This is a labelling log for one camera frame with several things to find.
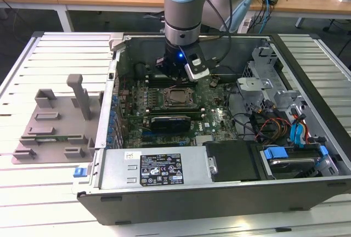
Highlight silver CPU green board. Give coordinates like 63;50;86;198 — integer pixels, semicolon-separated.
169;91;190;104

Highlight CPU socket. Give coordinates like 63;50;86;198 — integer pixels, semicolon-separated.
163;87;197;109

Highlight black graphics card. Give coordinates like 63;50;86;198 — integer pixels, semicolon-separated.
144;115;192;133

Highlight green motherboard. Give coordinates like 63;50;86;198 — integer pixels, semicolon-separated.
117;76;239;149

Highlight white power strip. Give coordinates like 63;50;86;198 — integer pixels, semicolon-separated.
237;19;252;34

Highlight silver heat sink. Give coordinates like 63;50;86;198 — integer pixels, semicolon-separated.
196;135;215;146

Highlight silver metal drive cage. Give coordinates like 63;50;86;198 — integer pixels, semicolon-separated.
236;76;275;111

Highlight black drive bay cover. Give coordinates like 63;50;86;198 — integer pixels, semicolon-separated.
204;139;260;183

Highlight silver power supply with label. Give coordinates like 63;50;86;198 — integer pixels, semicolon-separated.
98;148;212;190

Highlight grey parts rack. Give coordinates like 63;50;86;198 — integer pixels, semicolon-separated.
11;74;104;166

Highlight hard disk in blue carrier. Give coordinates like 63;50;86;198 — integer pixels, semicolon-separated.
262;145;330;180

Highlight green RAM stick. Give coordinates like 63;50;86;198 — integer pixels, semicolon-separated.
35;136;70;143

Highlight black open PC case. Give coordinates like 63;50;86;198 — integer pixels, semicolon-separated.
77;32;351;225

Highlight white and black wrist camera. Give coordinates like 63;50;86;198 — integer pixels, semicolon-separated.
184;46;211;81

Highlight grey case handle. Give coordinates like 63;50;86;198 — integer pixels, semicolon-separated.
109;34;126;53

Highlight red yellow black wire bundle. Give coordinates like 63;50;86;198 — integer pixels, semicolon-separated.
254;110;291;142

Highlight blue flat wire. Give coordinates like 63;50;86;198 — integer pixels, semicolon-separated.
290;116;309;149

